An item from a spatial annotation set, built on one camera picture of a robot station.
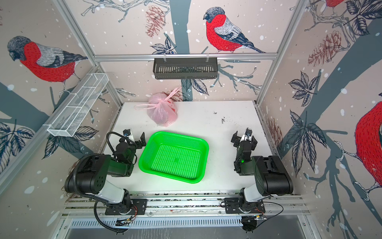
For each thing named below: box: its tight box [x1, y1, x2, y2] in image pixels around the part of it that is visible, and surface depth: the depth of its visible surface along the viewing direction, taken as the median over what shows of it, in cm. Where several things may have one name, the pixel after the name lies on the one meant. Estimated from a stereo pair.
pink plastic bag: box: [134, 86, 183, 127], surface depth 107 cm
